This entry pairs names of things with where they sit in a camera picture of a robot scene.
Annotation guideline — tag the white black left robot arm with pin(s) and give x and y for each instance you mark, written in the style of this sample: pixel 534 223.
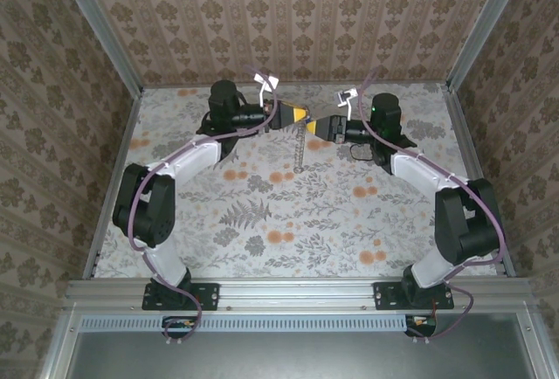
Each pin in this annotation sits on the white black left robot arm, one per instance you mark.
pixel 196 156

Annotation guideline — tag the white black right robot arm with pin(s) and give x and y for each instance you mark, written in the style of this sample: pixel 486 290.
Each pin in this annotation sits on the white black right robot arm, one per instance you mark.
pixel 419 169

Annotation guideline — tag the grey metal panel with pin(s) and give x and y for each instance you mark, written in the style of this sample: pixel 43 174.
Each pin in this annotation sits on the grey metal panel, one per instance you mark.
pixel 297 357

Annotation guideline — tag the aluminium right side rail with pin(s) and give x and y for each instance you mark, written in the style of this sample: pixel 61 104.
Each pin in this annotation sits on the aluminium right side rail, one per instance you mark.
pixel 465 134

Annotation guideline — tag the aluminium left side rail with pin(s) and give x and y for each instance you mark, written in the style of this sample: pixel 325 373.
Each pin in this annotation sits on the aluminium left side rail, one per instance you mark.
pixel 129 132

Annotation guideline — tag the aluminium right frame post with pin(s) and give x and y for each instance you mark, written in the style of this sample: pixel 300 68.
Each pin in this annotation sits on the aluminium right frame post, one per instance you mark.
pixel 486 25

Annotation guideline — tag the aluminium frame post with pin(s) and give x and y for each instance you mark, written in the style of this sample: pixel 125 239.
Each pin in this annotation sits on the aluminium frame post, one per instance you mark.
pixel 98 25
pixel 486 25

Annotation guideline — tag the aluminium left frame post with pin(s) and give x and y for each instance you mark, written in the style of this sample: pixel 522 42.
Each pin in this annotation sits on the aluminium left frame post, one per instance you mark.
pixel 98 25

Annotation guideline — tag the aluminium mounting rail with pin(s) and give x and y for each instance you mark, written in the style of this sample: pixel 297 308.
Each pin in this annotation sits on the aluminium mounting rail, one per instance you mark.
pixel 297 294

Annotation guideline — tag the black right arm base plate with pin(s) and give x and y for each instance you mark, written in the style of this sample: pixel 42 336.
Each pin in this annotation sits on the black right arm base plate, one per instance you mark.
pixel 388 296

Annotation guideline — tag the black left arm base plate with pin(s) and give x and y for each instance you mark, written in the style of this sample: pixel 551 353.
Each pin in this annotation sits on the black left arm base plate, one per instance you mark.
pixel 205 296

